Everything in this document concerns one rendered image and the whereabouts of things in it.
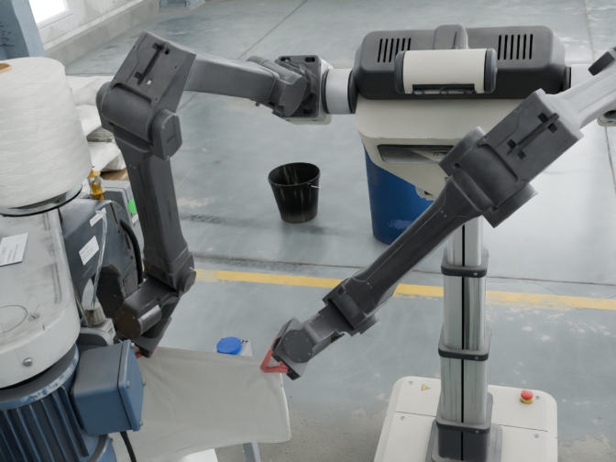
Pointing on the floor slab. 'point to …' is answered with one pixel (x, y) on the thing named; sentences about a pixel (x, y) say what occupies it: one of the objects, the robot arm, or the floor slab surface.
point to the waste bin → (391, 203)
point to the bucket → (296, 191)
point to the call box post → (251, 452)
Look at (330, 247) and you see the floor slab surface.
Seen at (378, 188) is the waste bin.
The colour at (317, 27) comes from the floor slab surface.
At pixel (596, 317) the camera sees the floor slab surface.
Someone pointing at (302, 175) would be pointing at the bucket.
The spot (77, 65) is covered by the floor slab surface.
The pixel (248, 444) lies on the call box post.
